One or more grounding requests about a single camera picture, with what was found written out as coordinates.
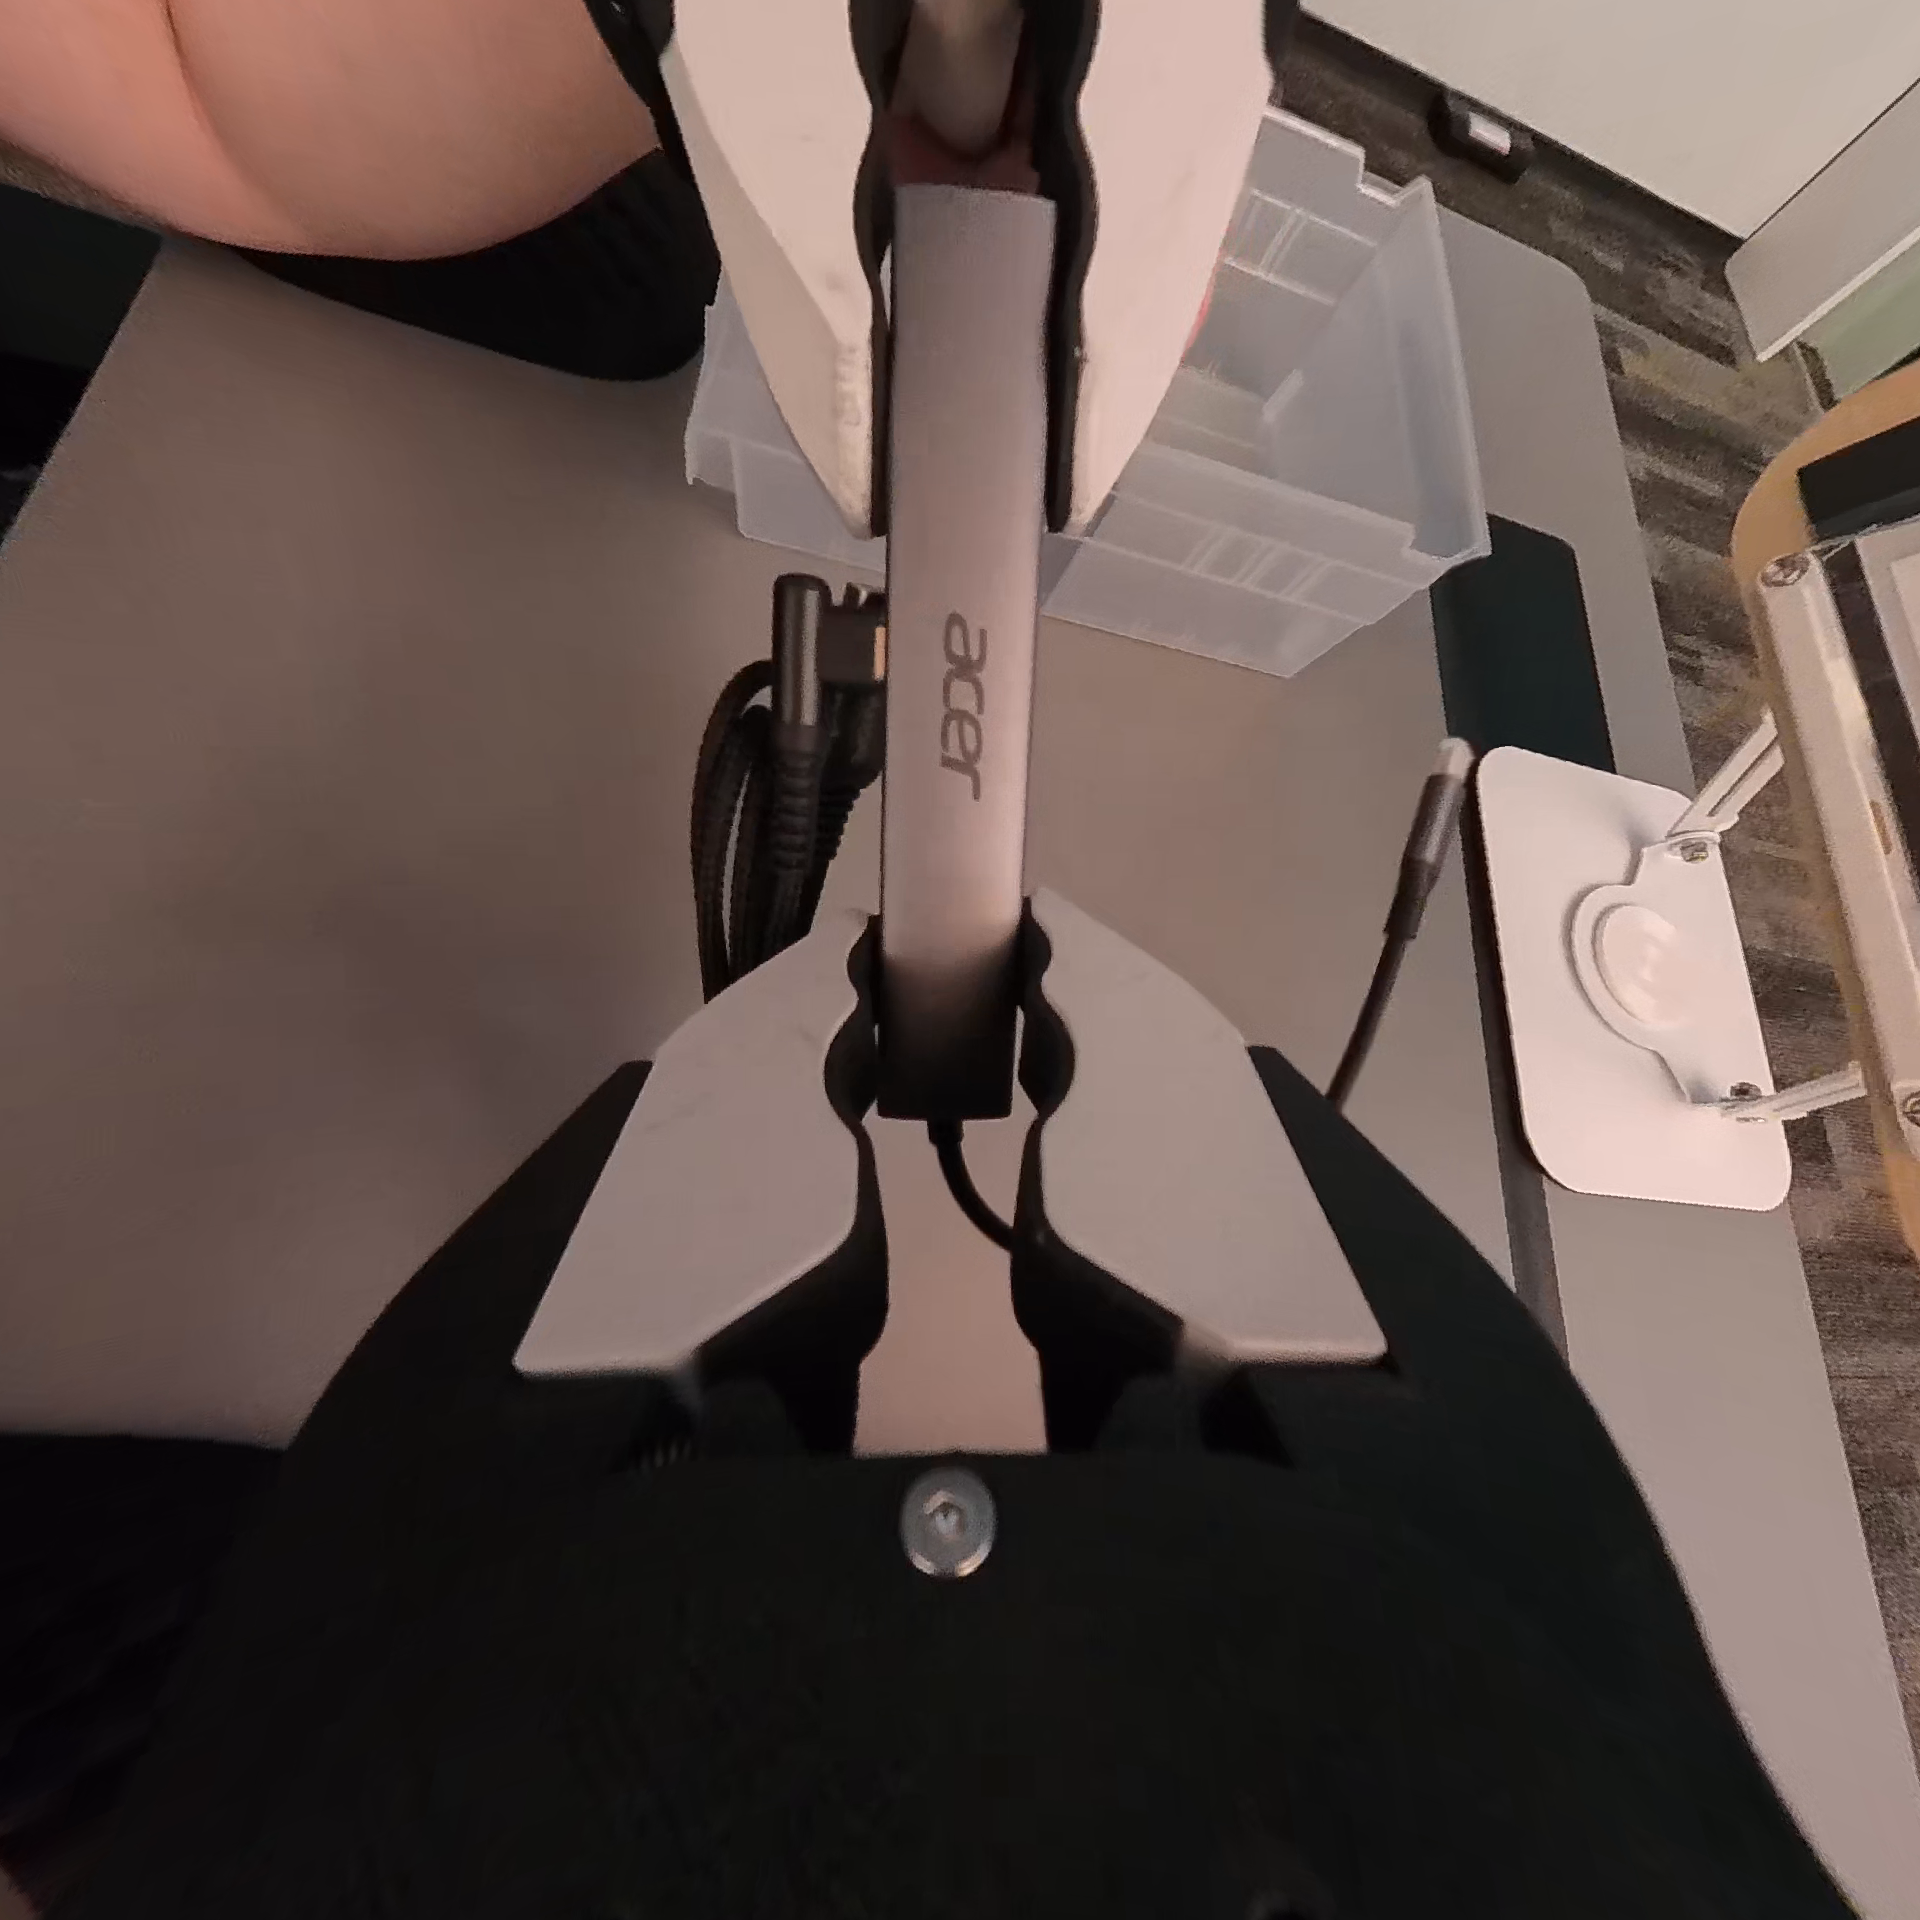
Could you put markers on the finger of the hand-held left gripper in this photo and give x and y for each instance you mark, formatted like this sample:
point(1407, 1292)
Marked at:
point(1161, 182)
point(764, 149)

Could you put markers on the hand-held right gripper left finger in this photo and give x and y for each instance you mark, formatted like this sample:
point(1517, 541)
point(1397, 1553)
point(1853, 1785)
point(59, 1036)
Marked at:
point(705, 1185)

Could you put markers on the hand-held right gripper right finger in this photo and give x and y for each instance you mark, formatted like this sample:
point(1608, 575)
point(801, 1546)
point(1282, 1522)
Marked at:
point(1201, 1185)

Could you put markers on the clear plastic bin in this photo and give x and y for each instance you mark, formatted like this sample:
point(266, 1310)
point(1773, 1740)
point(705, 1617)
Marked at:
point(1320, 451)

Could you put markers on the white usb adapter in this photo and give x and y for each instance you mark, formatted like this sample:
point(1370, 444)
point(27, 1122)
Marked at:
point(960, 451)

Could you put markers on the person's left forearm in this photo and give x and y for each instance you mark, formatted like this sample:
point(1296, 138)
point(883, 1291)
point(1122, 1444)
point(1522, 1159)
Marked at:
point(300, 107)

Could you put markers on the person's dark clothing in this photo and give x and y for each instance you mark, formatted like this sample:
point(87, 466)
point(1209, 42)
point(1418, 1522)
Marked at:
point(570, 284)

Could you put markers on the small black floor box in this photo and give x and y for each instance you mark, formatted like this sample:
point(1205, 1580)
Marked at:
point(1481, 138)

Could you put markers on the instruction board stand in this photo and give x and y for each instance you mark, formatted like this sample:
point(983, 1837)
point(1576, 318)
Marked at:
point(1651, 974)

